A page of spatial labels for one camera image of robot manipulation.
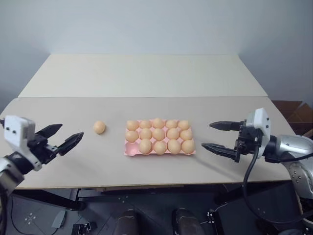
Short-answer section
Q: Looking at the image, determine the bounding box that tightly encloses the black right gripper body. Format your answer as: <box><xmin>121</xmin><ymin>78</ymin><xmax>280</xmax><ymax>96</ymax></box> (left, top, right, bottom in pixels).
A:
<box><xmin>233</xmin><ymin>119</ymin><xmax>264</xmax><ymax>164</ymax></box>

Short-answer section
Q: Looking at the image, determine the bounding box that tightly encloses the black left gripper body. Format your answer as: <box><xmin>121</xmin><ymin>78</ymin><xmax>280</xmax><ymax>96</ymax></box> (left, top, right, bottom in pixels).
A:
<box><xmin>26</xmin><ymin>133</ymin><xmax>62</xmax><ymax>167</ymax></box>

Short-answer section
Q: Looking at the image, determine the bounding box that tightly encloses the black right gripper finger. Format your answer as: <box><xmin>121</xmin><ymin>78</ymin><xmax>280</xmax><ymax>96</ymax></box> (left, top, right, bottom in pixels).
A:
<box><xmin>208</xmin><ymin>120</ymin><xmax>245</xmax><ymax>132</ymax></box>
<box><xmin>201</xmin><ymin>142</ymin><xmax>239</xmax><ymax>162</ymax></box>

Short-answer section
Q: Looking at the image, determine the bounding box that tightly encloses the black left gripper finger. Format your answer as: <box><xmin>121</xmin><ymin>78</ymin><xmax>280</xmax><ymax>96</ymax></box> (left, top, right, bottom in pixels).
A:
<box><xmin>57</xmin><ymin>132</ymin><xmax>85</xmax><ymax>157</ymax></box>
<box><xmin>36</xmin><ymin>123</ymin><xmax>64</xmax><ymax>141</ymax></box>

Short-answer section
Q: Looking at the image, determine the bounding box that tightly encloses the pink egg tray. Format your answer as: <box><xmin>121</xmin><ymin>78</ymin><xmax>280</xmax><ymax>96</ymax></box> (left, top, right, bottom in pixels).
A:
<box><xmin>122</xmin><ymin>119</ymin><xmax>197</xmax><ymax>157</ymax></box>

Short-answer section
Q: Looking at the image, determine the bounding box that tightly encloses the brown cardboard box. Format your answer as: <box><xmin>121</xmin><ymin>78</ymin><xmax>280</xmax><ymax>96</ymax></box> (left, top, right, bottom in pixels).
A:
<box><xmin>271</xmin><ymin>99</ymin><xmax>313</xmax><ymax>141</ymax></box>

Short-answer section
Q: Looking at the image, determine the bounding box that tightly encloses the dark rounded shape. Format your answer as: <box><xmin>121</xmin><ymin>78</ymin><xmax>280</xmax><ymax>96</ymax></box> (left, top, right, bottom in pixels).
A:
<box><xmin>116</xmin><ymin>209</ymin><xmax>140</xmax><ymax>235</ymax></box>
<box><xmin>172</xmin><ymin>208</ymin><xmax>205</xmax><ymax>235</ymax></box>

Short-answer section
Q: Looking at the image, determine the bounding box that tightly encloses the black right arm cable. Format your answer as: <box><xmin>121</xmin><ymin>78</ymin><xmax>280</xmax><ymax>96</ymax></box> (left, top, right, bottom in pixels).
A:
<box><xmin>243</xmin><ymin>143</ymin><xmax>313</xmax><ymax>225</ymax></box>

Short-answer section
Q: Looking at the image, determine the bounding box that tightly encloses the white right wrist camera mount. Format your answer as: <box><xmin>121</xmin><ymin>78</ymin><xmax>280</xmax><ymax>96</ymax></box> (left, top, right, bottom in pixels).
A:
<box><xmin>245</xmin><ymin>107</ymin><xmax>271</xmax><ymax>157</ymax></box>

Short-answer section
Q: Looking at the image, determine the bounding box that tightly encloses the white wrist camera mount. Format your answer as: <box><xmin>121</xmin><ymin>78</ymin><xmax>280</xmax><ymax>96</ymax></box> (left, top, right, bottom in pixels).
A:
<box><xmin>245</xmin><ymin>107</ymin><xmax>271</xmax><ymax>157</ymax></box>
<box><xmin>3</xmin><ymin>115</ymin><xmax>43</xmax><ymax>172</ymax></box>

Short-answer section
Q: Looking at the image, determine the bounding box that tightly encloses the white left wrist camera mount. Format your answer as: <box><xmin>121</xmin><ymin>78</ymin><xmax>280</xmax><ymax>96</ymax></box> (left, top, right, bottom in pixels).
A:
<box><xmin>3</xmin><ymin>115</ymin><xmax>43</xmax><ymax>172</ymax></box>

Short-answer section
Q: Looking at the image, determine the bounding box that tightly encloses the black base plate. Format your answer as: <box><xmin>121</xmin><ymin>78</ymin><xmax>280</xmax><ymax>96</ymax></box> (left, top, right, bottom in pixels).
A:
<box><xmin>207</xmin><ymin>203</ymin><xmax>303</xmax><ymax>235</ymax></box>

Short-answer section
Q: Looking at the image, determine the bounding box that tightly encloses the black table frame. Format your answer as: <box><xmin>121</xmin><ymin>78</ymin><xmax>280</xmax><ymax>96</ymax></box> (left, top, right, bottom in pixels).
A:
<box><xmin>12</xmin><ymin>182</ymin><xmax>247</xmax><ymax>212</ymax></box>

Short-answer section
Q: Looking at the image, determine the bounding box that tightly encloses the black floor bracket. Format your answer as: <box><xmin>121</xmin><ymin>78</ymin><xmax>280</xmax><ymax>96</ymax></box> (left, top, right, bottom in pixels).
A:
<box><xmin>71</xmin><ymin>221</ymin><xmax>97</xmax><ymax>235</ymax></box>

